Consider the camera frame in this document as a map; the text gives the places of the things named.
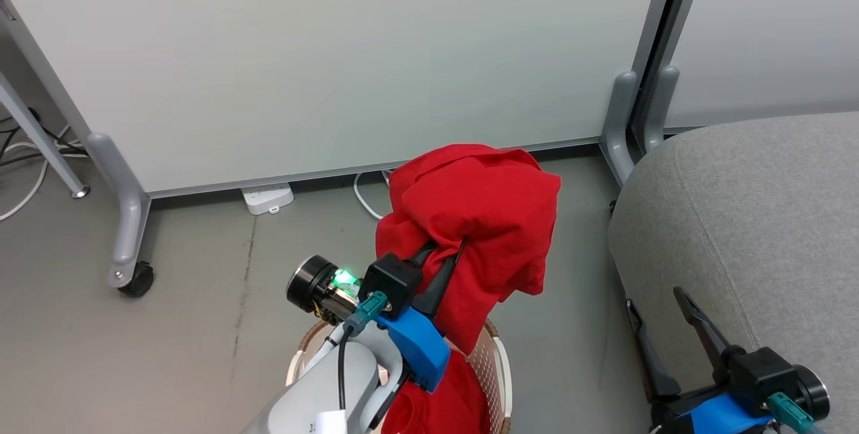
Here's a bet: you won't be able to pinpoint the grey partition foot with caster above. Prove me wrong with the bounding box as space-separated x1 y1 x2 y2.
86 132 152 289

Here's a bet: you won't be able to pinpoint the white looped power cable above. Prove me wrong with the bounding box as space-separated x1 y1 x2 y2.
353 169 394 221

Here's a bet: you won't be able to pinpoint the cream perforated laundry basket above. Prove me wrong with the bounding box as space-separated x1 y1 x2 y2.
285 317 514 434

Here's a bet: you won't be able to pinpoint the teal plug left gripper cable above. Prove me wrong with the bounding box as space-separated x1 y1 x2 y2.
337 291 391 412

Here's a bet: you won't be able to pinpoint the white floor cable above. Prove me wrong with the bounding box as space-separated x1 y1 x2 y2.
0 124 73 222

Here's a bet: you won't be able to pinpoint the wide white partition panel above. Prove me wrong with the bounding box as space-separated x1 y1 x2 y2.
0 0 685 200

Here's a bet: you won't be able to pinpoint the teal plug gripper cable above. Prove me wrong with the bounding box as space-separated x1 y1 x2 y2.
337 291 391 412
767 392 819 434

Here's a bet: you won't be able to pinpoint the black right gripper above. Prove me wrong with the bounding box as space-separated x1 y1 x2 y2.
625 286 831 432

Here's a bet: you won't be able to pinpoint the grey metal table leg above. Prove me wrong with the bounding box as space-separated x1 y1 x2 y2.
0 72 91 199

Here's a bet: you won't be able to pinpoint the white power strip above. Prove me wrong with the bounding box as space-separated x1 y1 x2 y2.
241 182 295 216

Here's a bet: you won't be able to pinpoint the red clothing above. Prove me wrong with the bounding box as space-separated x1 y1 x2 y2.
374 144 562 434

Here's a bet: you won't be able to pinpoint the narrow white partition panel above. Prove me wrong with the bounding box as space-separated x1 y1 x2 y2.
663 0 859 130

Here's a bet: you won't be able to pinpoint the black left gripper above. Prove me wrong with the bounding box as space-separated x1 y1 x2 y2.
287 237 468 323

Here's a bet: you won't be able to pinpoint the black floor cables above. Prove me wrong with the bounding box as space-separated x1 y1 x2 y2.
0 107 89 168

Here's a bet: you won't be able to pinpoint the teal plug right gripper cable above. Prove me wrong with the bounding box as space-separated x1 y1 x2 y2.
767 392 819 434

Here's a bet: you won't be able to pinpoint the grey fabric sofa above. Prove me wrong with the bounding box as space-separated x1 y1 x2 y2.
607 111 859 434

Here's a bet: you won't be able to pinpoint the black caster wheel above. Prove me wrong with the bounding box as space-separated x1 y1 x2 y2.
118 261 155 298

